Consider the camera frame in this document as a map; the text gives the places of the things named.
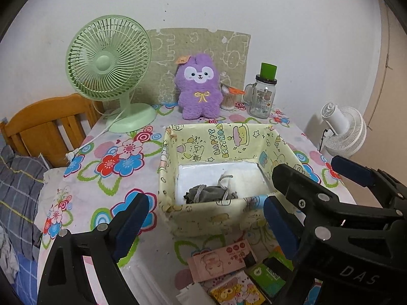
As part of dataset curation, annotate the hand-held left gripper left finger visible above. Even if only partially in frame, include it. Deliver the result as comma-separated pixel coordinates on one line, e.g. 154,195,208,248
37,193,150,305

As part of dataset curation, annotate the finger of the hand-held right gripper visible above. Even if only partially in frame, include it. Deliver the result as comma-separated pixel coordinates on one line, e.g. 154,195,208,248
272,164,404,227
331,156,407,210

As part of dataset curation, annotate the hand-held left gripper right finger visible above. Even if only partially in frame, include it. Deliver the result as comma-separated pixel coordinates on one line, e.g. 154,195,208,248
263,195,332,305

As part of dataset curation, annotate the green tissue pack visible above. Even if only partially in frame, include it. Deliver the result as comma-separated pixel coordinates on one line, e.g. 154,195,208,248
246,248,295,297

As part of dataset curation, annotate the pink tissue pack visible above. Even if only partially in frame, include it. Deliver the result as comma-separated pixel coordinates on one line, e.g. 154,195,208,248
187,240,256,284

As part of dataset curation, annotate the yellow printed fabric storage box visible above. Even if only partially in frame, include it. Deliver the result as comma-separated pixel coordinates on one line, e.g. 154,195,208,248
158,124,307,238

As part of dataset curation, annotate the yellow bear-print tissue pack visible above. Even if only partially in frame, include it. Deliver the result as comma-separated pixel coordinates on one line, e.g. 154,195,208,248
208,271,267,305

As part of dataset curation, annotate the white soft cloth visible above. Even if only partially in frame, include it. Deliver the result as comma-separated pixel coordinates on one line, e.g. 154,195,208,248
219,168,268,195

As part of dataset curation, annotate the white fan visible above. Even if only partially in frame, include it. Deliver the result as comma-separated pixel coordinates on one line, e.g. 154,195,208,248
319,102,368,158

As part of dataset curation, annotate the white paper packet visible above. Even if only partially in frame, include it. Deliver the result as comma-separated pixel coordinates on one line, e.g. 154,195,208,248
176,283,214,305

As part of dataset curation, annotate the glass jar with green lid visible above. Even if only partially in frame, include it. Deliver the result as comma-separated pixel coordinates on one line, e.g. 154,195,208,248
244,63,278,120

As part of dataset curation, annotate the beige wooden cabinet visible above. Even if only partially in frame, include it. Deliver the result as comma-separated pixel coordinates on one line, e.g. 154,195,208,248
378,0,407,134

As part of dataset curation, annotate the cotton swab container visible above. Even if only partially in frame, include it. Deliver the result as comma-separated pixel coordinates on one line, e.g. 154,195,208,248
220,83,246,111

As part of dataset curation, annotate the grey plaid pillow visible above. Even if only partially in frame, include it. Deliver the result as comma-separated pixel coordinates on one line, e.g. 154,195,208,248
0,146,54,261

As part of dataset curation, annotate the wooden bed headboard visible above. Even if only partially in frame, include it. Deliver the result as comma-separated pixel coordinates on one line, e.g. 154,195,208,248
0,93,106,167

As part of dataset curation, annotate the purple plush bunny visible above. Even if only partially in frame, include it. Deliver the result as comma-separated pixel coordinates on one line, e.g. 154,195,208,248
174,54,224,120

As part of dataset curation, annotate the green desk fan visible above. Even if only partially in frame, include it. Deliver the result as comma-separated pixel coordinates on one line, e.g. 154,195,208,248
66,16,157,133

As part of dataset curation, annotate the grey drawstring pouch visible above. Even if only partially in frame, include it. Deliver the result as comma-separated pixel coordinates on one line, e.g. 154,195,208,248
184,175,240,204

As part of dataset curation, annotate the white fan power cable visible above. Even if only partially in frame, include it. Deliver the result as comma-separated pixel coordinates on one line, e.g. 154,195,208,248
65,108,128,161

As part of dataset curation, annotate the green printed wall mat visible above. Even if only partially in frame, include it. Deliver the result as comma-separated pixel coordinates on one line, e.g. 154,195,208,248
148,28,252,106

